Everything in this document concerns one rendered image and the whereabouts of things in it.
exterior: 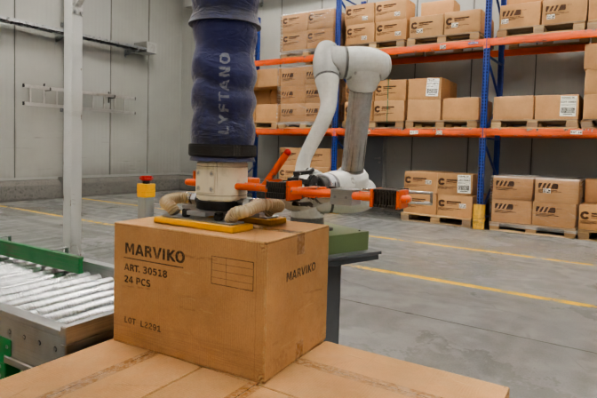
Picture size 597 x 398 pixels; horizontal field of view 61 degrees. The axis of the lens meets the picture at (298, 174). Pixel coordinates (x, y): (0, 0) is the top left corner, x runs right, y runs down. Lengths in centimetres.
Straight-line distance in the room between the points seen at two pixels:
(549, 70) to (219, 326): 881
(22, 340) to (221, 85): 113
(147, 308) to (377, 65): 126
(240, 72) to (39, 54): 1046
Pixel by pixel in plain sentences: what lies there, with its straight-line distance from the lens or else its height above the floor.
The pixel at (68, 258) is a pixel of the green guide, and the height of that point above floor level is 63.
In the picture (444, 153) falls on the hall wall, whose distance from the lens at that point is 1015.
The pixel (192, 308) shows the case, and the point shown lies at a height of 71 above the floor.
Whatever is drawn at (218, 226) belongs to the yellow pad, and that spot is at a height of 96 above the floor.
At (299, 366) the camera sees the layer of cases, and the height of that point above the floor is 54.
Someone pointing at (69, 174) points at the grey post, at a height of 90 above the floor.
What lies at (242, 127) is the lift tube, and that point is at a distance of 164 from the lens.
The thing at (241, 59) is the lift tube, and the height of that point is 148.
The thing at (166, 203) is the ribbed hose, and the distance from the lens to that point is 174.
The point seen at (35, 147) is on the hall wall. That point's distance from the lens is 1182.
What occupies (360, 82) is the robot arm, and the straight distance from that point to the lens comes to 212.
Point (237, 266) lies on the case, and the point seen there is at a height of 86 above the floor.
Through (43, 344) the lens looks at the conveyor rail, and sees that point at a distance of 198.
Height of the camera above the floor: 120
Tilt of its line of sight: 3 degrees down
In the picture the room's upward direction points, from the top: 2 degrees clockwise
